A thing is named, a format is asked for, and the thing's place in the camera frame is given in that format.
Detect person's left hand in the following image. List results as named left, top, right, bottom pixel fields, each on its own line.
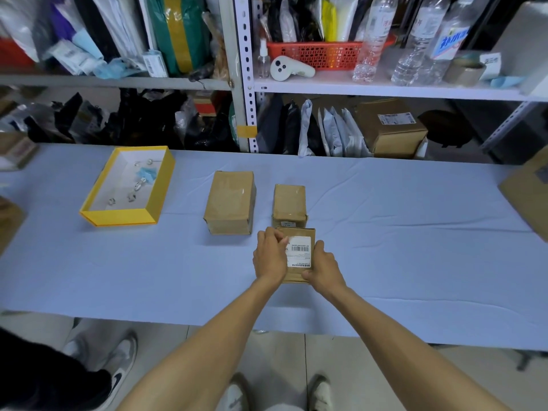
left=252, top=227, right=290, bottom=281

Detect person's right hand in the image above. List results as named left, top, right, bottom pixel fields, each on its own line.
left=301, top=240, right=348, bottom=296

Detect small labelled cardboard box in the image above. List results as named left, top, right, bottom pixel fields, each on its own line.
left=276, top=227, right=317, bottom=284

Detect person's left forearm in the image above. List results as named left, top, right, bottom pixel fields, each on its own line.
left=115, top=273, right=285, bottom=411

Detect person's right forearm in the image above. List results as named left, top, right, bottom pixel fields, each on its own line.
left=315, top=282, right=515, bottom=411

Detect small taped cardboard box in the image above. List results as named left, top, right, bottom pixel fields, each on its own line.
left=272, top=184, right=309, bottom=230

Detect medium plain cardboard box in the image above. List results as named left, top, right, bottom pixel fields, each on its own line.
left=203, top=170, right=257, bottom=236

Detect light blue tablecloth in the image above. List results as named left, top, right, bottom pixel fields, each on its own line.
left=0, top=143, right=548, bottom=352

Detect black mailer bags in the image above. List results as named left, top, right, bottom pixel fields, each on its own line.
left=256, top=96, right=300, bottom=155

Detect white grey mailer bag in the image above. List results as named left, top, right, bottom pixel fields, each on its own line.
left=317, top=108, right=332, bottom=157
left=325, top=108, right=348, bottom=158
left=341, top=108, right=374, bottom=158
left=297, top=99, right=316, bottom=157

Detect large labelled cardboard box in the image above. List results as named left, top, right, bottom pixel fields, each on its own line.
left=355, top=98, right=429, bottom=159

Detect person's right shoe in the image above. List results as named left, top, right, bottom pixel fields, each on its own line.
left=305, top=374, right=335, bottom=411

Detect scattered small silver metal parts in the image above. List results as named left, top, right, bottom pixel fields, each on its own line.
left=107, top=157, right=157, bottom=207

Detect person's left shoe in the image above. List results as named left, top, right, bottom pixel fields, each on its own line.
left=221, top=372, right=254, bottom=411

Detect yellow open box tray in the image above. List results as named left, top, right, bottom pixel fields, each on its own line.
left=79, top=145, right=176, bottom=228

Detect white handheld controller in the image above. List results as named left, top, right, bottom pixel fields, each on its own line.
left=270, top=55, right=317, bottom=82

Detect black round stool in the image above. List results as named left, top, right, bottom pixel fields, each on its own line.
left=417, top=108, right=472, bottom=149

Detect small clear spray bottle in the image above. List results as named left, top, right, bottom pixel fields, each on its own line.
left=257, top=38, right=271, bottom=80

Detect white metal shelf rack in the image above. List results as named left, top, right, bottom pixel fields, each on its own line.
left=0, top=0, right=548, bottom=155

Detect pile of black plastic bags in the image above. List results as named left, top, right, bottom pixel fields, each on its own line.
left=21, top=87, right=240, bottom=153

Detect red plastic basket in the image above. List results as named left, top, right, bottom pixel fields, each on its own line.
left=266, top=33, right=397, bottom=71

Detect brown crinkled snack bag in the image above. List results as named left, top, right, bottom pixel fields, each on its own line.
left=202, top=11, right=229, bottom=80

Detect big cardboard box black label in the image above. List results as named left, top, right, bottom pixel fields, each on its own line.
left=498, top=145, right=548, bottom=243

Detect clear water bottle red label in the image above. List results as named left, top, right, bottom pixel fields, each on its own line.
left=352, top=0, right=398, bottom=83

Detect black pouches in basket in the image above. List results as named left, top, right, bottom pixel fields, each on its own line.
left=265, top=0, right=327, bottom=43

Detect yellow pouch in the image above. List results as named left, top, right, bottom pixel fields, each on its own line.
left=321, top=0, right=340, bottom=43

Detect brown tape roll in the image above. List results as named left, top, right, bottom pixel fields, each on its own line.
left=443, top=57, right=487, bottom=88

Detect clear water bottle grey label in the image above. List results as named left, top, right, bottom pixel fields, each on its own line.
left=390, top=0, right=451, bottom=87

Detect green yellow striped bag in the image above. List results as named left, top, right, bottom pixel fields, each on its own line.
left=146, top=0, right=211, bottom=76

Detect tall white pouch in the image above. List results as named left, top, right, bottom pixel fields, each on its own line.
left=336, top=0, right=359, bottom=43

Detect black furniture leg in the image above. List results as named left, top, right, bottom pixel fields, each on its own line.
left=515, top=348, right=548, bottom=374

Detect crumpled blue face masks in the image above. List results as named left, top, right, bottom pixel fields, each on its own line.
left=91, top=58, right=144, bottom=80

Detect clear water bottle blue label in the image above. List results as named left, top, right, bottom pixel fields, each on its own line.
left=422, top=0, right=485, bottom=86

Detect light blue face mask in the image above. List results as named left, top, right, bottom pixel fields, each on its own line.
left=489, top=75, right=526, bottom=89

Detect plain brown cardboard box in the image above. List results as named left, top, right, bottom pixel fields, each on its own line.
left=0, top=196, right=27, bottom=255

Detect stack of white plastic bags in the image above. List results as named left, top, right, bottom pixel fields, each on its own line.
left=88, top=0, right=150, bottom=60

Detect flat cardboard box white label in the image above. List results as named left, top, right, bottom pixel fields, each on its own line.
left=0, top=132, right=40, bottom=172

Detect large white box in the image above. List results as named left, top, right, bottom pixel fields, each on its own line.
left=491, top=0, right=548, bottom=96

